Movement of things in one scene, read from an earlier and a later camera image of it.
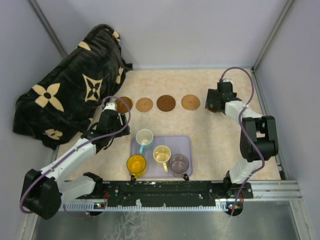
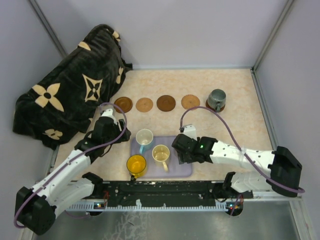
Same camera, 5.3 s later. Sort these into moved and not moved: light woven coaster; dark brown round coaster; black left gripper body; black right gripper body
Moved: black right gripper body
Not moved: dark brown round coaster; black left gripper body; light woven coaster
